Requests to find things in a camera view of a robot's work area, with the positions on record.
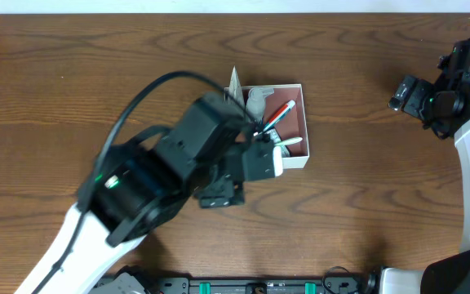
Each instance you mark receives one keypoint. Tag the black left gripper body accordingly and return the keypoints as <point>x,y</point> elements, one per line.
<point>222,193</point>

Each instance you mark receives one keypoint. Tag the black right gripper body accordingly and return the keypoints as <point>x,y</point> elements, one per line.
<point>416,98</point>

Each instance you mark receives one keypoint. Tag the clear foam pump bottle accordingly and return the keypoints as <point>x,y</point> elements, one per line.
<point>256,102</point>

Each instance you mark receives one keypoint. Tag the white Pantene tube gold cap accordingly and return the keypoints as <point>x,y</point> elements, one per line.
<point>235,94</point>

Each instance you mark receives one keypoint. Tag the white pink-lined box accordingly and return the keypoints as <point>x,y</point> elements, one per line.
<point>292,125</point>

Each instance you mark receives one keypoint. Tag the green white toothbrush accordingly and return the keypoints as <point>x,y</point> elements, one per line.
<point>291,141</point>

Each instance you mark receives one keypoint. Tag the teal white toothpaste tube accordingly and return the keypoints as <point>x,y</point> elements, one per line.
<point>278,116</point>

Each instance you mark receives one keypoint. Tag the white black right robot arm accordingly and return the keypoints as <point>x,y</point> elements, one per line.
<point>452,274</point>

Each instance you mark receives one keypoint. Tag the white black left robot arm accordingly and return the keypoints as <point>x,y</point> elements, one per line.
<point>132,194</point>

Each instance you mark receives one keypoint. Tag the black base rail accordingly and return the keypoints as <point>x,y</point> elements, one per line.
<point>336,280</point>

